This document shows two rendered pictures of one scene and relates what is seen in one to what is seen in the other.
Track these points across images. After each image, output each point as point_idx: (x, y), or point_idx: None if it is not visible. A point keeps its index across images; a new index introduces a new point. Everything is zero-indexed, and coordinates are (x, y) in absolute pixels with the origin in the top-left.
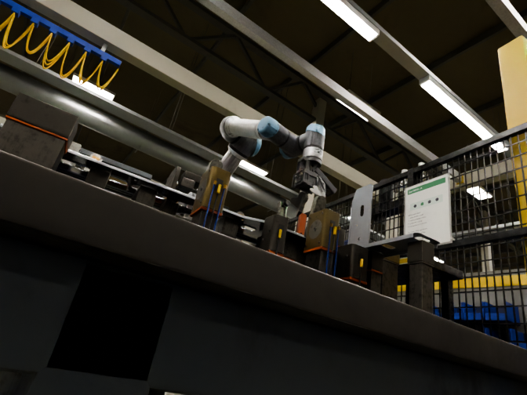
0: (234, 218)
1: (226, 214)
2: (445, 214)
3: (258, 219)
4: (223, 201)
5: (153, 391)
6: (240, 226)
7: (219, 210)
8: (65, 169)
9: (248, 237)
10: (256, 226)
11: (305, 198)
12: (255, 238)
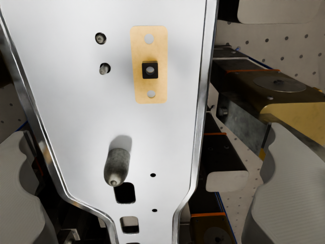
0: (150, 218)
1: (154, 228)
2: None
3: (190, 197)
4: (230, 229)
5: None
6: (119, 202)
7: (227, 218)
8: None
9: (50, 173)
10: (144, 187)
11: (53, 231)
12: (65, 162)
